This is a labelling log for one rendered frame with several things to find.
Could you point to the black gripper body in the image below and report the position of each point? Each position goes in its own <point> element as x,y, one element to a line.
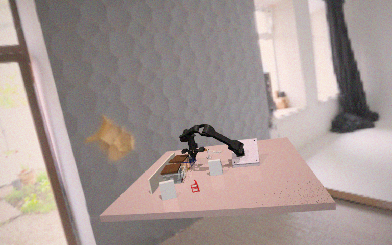
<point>192,147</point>

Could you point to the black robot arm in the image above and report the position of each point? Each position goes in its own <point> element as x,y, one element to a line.
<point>209,131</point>

